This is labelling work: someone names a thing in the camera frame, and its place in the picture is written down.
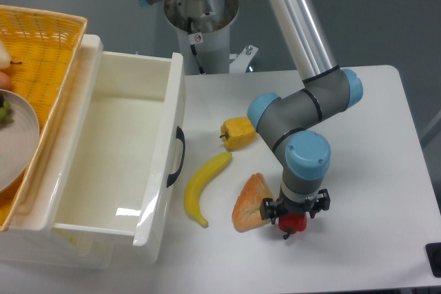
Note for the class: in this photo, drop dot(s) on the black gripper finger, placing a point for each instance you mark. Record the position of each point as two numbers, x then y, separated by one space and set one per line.
271 209
322 203

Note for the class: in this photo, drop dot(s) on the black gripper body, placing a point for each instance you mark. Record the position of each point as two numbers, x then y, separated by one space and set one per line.
298 203

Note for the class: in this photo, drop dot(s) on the red bell pepper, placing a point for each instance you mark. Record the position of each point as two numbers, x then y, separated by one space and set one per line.
292 223

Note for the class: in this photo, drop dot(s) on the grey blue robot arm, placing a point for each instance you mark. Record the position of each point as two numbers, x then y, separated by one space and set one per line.
283 123

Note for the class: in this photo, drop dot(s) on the yellow bell pepper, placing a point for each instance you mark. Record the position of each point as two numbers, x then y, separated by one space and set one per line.
237 132

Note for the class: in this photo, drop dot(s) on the triangular puff pastry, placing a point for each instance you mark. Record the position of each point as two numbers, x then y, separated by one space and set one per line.
246 213

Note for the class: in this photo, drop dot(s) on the yellow banana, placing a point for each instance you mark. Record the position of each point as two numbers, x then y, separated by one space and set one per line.
199 180

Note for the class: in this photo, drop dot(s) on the black object at table edge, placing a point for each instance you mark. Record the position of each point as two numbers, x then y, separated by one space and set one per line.
433 251

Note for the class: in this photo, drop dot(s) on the white plastic drawer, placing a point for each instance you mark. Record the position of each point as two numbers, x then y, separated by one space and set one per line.
116 186

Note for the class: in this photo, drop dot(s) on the grey plate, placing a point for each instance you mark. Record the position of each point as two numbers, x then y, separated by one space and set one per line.
19 138

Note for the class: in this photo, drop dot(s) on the yellow woven basket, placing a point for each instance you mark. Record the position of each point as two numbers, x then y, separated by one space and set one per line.
43 45

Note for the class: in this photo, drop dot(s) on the green grapes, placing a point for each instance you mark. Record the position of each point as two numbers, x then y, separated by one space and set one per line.
5 115

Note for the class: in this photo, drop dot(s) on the orange peach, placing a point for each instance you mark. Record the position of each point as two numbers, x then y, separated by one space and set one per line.
5 82

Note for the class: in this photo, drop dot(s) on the white pear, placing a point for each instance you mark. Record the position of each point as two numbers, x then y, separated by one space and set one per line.
5 58

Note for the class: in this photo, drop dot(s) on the black drawer handle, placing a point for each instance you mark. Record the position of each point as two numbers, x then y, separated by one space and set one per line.
179 158

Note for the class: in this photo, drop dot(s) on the white mounting bracket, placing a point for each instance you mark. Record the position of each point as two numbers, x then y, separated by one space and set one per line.
243 62

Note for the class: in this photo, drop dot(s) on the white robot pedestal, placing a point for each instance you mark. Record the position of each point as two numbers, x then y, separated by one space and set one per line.
203 31

